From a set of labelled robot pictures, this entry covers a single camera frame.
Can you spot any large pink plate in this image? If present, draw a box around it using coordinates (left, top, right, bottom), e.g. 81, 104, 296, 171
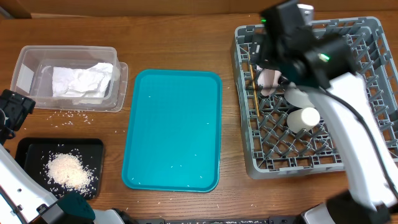
257, 67, 282, 96

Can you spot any grey bowl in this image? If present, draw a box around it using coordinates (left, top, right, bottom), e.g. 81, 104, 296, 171
284, 88, 315, 108

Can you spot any white cup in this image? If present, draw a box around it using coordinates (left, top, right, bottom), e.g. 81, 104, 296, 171
287, 108, 320, 133

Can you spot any white napkin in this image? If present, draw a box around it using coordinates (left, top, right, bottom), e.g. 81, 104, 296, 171
52, 63, 113, 104

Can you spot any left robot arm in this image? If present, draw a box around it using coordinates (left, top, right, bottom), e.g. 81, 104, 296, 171
1, 90, 124, 224

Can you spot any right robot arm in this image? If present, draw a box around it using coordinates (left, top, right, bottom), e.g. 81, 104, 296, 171
254, 1, 397, 223

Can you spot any teal plastic serving tray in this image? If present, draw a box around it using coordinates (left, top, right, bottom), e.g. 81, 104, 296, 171
121, 69, 223, 193

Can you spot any clear plastic bin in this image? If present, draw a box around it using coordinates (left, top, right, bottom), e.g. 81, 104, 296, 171
10, 45, 129, 113

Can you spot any black rectangular tray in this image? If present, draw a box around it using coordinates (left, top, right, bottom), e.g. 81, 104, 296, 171
15, 138, 105, 200

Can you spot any pile of rice grains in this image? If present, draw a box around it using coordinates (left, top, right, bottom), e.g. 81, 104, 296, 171
40, 149, 98, 198

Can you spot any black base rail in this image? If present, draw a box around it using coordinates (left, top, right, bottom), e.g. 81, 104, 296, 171
122, 214, 303, 224

